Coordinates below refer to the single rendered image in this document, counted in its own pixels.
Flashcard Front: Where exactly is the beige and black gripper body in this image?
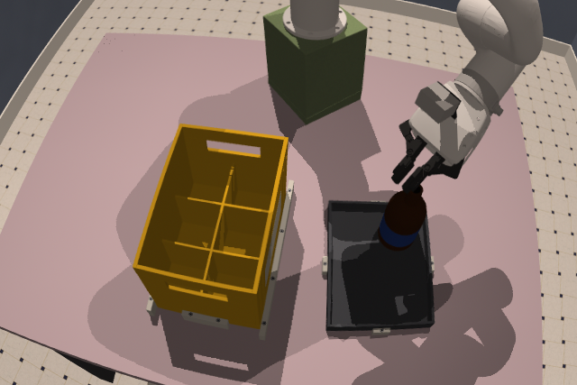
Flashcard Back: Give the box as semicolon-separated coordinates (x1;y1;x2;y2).
409;80;490;166

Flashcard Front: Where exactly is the brown glass bottle with blue label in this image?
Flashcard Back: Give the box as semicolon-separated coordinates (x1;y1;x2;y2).
378;185;426;251

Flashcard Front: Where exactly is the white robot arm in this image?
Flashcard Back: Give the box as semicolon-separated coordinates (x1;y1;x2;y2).
283;0;544;124

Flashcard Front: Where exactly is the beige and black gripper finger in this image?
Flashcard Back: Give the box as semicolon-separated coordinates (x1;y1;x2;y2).
391;119;427;184
401;152;465;194

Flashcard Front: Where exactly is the orange divided crate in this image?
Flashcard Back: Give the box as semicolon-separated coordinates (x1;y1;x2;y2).
133;124;289;329

